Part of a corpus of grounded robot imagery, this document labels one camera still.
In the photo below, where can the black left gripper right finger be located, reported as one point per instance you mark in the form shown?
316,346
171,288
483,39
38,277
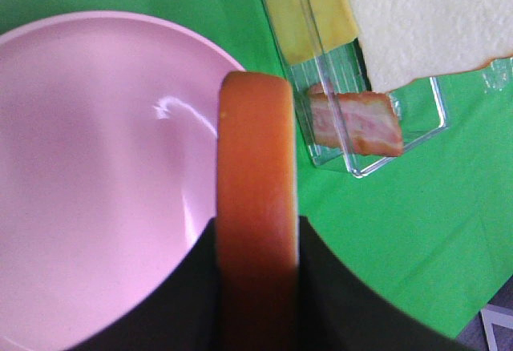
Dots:
337,311

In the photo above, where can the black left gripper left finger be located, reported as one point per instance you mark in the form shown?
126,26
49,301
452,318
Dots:
181,314

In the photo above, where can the toast bread slice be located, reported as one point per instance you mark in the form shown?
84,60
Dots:
405,40
256,213

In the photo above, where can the yellow cheese slice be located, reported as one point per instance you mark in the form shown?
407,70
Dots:
305,29

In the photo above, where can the green tablecloth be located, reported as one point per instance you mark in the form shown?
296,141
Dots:
432,230

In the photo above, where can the pink round plate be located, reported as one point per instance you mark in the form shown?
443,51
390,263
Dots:
108,151

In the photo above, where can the clear plastic right container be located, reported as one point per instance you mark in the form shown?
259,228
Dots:
420,108

